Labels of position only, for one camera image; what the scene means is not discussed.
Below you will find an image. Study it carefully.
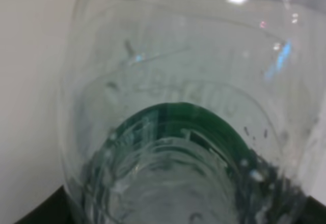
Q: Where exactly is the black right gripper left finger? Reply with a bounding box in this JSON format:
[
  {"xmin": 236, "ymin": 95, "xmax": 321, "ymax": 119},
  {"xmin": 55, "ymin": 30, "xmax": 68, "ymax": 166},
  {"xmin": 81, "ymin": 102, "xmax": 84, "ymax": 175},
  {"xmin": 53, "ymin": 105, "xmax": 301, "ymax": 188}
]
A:
[{"xmin": 15, "ymin": 186, "xmax": 74, "ymax": 224}]

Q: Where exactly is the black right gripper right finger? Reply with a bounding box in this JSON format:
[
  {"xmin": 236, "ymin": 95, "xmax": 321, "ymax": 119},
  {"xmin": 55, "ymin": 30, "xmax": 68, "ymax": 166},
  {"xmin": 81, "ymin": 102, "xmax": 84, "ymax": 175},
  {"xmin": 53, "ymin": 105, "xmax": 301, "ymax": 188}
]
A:
[{"xmin": 296, "ymin": 197, "xmax": 326, "ymax": 224}]

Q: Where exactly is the clear green-label water bottle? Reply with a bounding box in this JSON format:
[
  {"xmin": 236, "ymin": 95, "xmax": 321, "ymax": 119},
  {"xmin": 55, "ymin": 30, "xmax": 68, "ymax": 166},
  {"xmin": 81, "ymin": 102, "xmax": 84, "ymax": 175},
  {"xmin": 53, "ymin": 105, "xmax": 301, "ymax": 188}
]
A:
[{"xmin": 59, "ymin": 0, "xmax": 323, "ymax": 223}]

